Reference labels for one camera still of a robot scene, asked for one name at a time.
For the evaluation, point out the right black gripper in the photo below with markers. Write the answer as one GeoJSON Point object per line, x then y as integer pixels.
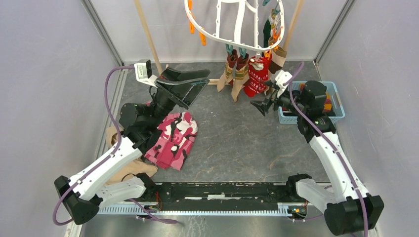
{"type": "Point", "coordinates": [264, 105]}

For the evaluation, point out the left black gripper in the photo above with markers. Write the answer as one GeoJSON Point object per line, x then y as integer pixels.
{"type": "Point", "coordinates": [183, 88]}

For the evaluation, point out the white oval clip hanger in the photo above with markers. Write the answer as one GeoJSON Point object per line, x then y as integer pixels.
{"type": "Point", "coordinates": [228, 19]}

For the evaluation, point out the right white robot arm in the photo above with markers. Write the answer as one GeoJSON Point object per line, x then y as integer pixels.
{"type": "Point", "coordinates": [348, 207]}

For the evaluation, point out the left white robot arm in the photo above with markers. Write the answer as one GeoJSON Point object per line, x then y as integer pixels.
{"type": "Point", "coordinates": [86, 192]}

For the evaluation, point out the wooden hanger stand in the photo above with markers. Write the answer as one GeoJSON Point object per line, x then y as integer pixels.
{"type": "Point", "coordinates": [150, 39]}

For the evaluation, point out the socks pile in basket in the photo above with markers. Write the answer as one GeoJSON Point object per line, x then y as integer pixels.
{"type": "Point", "coordinates": [315, 97]}

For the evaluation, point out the red patterned christmas sock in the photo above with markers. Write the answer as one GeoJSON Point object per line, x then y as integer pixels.
{"type": "Point", "coordinates": [258, 74]}

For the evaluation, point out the blue plastic basket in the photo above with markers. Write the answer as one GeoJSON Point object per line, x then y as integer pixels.
{"type": "Point", "coordinates": [337, 104]}

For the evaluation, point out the pink camouflage cloth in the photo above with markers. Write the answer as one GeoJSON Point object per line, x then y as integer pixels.
{"type": "Point", "coordinates": [172, 148]}

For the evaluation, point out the dark green sock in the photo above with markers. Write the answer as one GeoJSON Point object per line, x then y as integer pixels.
{"type": "Point", "coordinates": [266, 33]}

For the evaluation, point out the beige cloth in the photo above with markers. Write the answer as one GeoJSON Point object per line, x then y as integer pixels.
{"type": "Point", "coordinates": [131, 169]}

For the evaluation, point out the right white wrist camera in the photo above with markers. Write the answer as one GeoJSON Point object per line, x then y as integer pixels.
{"type": "Point", "coordinates": [281, 81]}

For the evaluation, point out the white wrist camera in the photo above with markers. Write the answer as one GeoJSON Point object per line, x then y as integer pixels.
{"type": "Point", "coordinates": [142, 69]}
{"type": "Point", "coordinates": [281, 81]}

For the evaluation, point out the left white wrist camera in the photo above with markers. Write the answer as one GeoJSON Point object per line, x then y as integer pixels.
{"type": "Point", "coordinates": [142, 69]}

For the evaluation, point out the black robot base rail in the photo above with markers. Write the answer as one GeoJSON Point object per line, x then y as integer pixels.
{"type": "Point", "coordinates": [227, 196]}

